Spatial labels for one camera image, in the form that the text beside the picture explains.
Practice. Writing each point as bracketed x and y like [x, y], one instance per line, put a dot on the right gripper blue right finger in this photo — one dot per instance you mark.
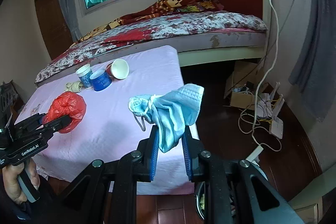
[192, 148]

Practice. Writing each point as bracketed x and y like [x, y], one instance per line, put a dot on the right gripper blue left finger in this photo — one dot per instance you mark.
[149, 148]

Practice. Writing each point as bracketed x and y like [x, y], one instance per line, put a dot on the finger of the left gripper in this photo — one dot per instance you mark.
[32, 121]
[54, 125]

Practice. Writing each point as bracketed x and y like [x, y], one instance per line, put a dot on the red plastic bag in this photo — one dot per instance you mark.
[68, 103]

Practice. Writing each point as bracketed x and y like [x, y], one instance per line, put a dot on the light blue face mask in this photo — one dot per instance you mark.
[171, 113]

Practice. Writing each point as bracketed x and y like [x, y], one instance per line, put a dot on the blue patterned paper cup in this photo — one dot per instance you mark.
[84, 74]

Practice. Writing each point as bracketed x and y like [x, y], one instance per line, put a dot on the blue round tub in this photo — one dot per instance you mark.
[100, 80]

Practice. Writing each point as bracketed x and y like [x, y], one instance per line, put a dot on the red white paper cup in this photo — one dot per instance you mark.
[119, 69]

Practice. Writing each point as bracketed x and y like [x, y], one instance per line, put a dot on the black plastic trash bucket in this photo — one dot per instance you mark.
[199, 196]

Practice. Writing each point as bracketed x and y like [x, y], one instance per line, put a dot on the person's left hand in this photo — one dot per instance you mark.
[10, 181]

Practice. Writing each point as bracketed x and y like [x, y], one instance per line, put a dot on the pink covered low table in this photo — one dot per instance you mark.
[109, 130]

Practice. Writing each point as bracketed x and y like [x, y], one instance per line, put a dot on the cardboard box under bed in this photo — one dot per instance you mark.
[242, 84]

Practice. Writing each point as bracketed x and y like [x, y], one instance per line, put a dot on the white wifi router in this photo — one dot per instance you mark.
[269, 108]

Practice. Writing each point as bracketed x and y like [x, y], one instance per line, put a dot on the brown wooden door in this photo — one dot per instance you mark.
[55, 32]

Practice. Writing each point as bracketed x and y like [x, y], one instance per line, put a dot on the bed with floral sheet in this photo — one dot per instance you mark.
[162, 27]

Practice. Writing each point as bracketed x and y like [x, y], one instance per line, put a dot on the red patterned blanket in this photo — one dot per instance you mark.
[159, 8]

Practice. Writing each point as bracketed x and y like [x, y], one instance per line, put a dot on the grey curtain right window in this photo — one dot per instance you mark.
[314, 71]

